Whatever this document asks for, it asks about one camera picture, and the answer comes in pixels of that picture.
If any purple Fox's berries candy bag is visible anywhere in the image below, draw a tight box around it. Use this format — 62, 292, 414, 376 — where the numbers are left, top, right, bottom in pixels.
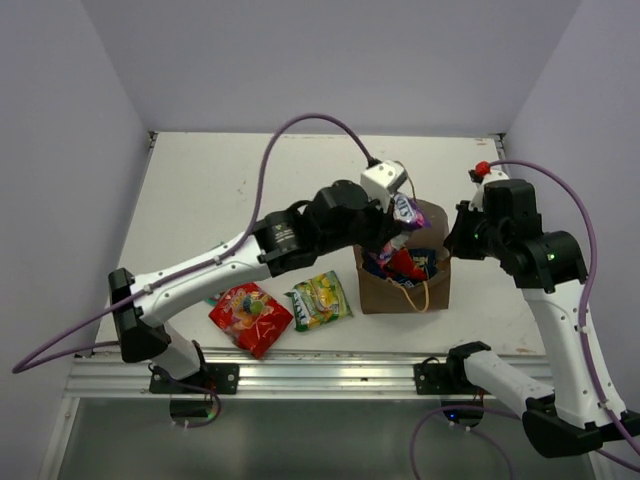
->
374, 192, 432, 271

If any red snack sticks bag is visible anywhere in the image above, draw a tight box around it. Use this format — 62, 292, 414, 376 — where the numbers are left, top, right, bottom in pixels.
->
388, 249, 428, 281

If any blue Kettle chips bag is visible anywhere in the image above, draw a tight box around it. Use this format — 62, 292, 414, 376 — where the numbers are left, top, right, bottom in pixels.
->
409, 248, 437, 278

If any brown paper bag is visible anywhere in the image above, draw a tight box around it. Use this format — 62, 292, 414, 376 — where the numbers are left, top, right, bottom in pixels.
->
353, 196, 451, 315

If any yellow green Fox's candy bag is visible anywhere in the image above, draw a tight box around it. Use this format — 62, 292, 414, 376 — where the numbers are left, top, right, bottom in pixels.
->
285, 270, 353, 332

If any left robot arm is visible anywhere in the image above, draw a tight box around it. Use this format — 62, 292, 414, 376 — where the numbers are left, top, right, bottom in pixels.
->
108, 180, 400, 393

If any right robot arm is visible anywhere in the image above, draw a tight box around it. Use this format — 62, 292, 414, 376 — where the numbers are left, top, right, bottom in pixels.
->
444, 179, 639, 458

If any red fruit candy bag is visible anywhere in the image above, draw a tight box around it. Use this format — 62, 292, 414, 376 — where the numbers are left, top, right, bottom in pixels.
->
209, 282, 293, 359

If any teal red candy bag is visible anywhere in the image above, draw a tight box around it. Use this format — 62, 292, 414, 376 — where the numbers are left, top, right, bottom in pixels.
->
206, 293, 222, 306

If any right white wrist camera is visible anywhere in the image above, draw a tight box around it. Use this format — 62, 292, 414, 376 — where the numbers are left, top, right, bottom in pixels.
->
468, 161, 510, 212

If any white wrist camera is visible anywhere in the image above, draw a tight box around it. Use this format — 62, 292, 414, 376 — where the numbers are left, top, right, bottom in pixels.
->
468, 161, 510, 212
360, 160, 408, 212

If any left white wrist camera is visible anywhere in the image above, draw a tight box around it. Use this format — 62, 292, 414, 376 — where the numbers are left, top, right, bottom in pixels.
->
360, 160, 408, 212

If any aluminium rail frame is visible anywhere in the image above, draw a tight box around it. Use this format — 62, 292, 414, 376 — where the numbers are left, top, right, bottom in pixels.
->
64, 132, 552, 399

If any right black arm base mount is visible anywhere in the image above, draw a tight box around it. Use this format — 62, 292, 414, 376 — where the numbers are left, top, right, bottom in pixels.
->
413, 356, 469, 395

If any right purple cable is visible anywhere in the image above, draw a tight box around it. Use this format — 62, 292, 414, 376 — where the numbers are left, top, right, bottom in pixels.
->
487, 159, 640, 474

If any purple cable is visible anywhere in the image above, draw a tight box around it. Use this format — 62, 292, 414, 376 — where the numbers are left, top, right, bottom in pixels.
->
12, 114, 379, 375
487, 159, 640, 474

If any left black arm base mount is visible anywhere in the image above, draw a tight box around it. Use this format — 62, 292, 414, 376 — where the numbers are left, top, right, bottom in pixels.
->
149, 363, 240, 395

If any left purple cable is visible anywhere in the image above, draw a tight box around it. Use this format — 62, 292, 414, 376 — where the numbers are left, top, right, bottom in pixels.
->
12, 114, 379, 375

